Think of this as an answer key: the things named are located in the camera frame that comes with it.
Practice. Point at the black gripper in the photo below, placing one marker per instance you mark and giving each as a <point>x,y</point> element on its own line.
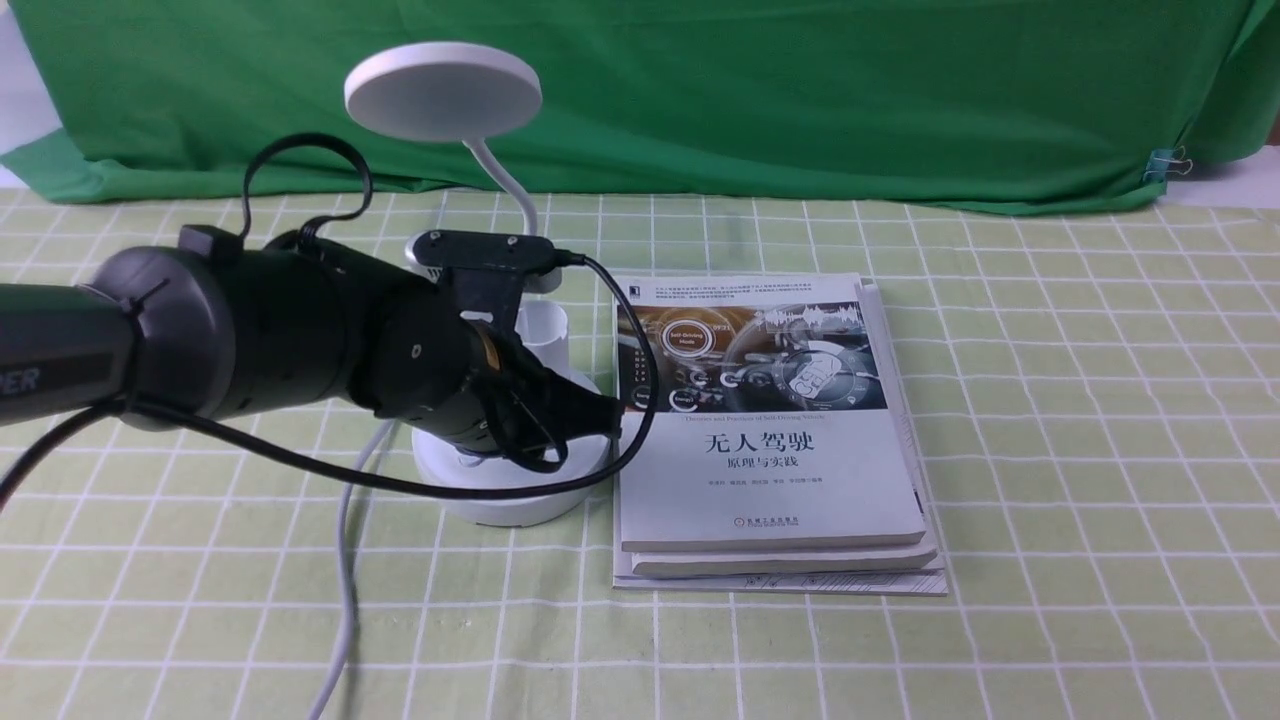
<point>421,361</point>

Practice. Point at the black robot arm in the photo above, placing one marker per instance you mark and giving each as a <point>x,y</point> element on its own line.
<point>217,330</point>

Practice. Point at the white desk lamp with sockets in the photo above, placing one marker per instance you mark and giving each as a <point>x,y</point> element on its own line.
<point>446,92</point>

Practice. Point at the top white self-driving book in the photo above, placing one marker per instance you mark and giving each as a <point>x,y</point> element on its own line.
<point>770,460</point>

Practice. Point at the bottom thin printed booklet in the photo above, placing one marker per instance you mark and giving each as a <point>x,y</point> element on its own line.
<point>860,585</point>

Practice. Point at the green checkered tablecloth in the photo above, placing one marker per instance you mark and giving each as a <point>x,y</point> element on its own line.
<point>1096,401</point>

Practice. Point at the green backdrop cloth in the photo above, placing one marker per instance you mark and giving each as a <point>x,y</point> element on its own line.
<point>1015,108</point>

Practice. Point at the teal binder clip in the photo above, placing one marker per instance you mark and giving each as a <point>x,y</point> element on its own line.
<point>1164,164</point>

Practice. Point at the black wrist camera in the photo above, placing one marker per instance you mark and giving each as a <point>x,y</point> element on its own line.
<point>486,274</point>

